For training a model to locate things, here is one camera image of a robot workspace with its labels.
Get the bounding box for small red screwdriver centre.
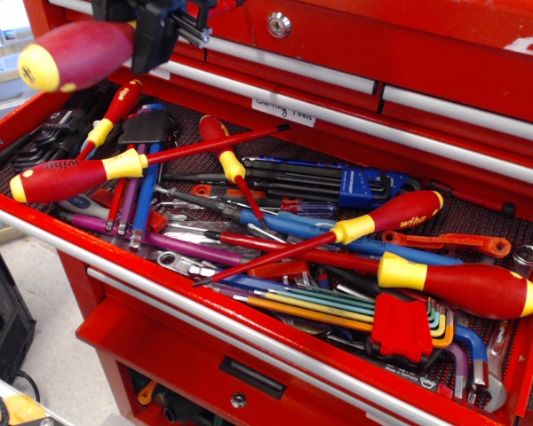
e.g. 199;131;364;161
198;115;267;230

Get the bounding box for red yellow Wiha screwdriver left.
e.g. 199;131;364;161
10;124;290;203

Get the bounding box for chest key lock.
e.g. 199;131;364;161
267;12;292;38

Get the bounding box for blue hex key holder set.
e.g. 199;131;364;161
243;157;422;209

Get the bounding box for black box on floor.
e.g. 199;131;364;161
0;253;36;383

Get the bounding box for small clear handle screwdriver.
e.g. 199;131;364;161
258;199;338;218

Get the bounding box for adjustable wrench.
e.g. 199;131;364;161
472;319;516;413

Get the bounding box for large red screwdriver right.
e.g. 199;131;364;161
206;231;533;320

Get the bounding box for red yellow wiha screwdriver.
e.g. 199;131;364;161
10;124;290;203
194;190;444;287

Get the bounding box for blue L hex key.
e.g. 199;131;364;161
454;325;489;390

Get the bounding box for white drawer label Cutting Tools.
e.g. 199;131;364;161
251;99;316;128

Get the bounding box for orange hex key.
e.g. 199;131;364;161
233;292;455;349

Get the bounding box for open red tool drawer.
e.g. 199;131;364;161
0;57;533;426

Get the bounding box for chrome socket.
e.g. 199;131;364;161
512;244;533;279

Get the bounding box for black torx key set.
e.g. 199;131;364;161
12;87;115;172

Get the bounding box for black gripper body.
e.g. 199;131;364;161
91;0;218;49

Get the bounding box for large red yellow screwdriver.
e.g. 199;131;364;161
18;20;135;92

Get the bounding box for small red screwdriver top left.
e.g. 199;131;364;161
76;79;142;160

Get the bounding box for small red screwdriver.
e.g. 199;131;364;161
76;79;142;160
198;115;267;230

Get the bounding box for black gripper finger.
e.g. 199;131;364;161
131;11;177;75

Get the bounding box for black hex key holder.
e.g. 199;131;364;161
118;109;178;146

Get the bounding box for orange plastic wrench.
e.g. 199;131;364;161
381;231;512;259

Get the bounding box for purple long hex key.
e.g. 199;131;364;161
59;212;251;266

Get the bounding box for red tool chest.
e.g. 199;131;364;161
33;1;533;425

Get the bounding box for red yellow Wiha screwdriver right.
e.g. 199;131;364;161
194;190;444;287

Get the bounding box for red hex key holder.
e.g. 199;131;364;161
370;294;433;363

